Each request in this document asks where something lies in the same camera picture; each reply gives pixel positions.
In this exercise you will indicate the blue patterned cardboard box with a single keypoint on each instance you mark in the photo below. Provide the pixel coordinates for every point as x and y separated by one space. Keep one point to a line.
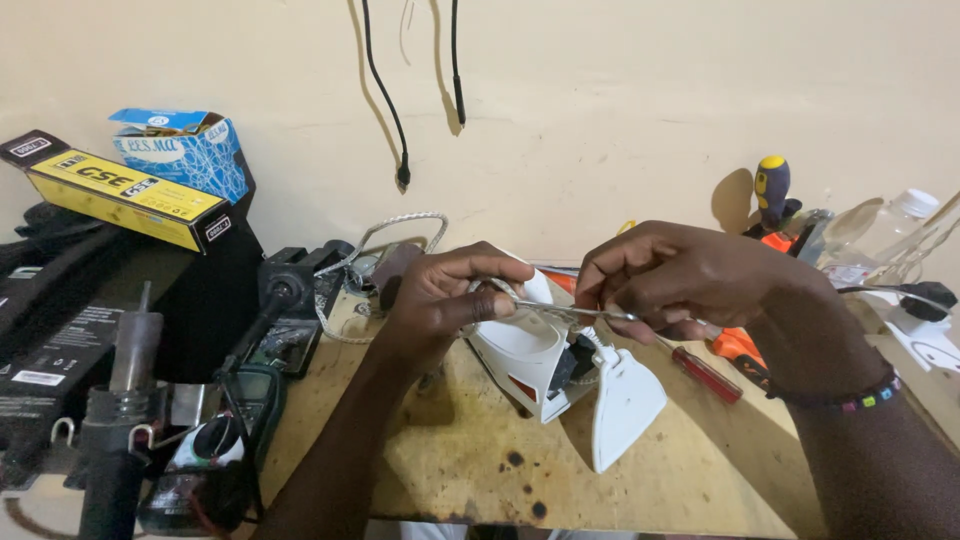
191 154

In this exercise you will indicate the dark green multimeter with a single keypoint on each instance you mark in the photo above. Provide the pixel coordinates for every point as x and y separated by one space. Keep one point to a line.
217 450

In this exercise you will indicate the clear plastic bottle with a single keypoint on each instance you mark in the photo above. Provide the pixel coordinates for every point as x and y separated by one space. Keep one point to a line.
877 232

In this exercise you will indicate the white power strip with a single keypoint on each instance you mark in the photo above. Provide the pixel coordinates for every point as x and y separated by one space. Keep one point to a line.
930 345

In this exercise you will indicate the grey hot air gun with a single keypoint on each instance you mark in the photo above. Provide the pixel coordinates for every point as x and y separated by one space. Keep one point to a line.
120 420

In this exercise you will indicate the large black cardboard box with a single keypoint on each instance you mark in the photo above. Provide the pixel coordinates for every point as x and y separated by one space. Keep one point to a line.
82 330

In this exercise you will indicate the person's left hand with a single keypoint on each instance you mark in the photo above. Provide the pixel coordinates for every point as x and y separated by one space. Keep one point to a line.
431 300

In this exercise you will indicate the person's right hand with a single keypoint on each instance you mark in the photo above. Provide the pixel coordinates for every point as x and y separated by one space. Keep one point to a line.
705 277

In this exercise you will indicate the orange black hand tool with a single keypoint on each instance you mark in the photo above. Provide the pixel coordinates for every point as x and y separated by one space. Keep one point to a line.
795 232

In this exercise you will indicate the thin metal tweezers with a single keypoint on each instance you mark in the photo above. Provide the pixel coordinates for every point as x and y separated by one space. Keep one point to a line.
555 308

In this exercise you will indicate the white iron back cover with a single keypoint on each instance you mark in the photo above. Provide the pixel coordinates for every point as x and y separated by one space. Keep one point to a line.
622 405

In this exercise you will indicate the black soldering iron holder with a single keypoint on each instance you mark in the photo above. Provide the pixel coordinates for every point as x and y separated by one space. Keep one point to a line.
289 300

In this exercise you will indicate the black power plug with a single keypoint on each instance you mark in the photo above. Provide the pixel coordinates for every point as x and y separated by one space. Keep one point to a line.
928 300

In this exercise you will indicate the white clothes iron body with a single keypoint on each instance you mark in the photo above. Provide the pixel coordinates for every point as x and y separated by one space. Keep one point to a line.
525 352

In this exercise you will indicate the yellow black long box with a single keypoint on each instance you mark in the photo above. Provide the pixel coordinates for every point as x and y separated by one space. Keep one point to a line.
112 191

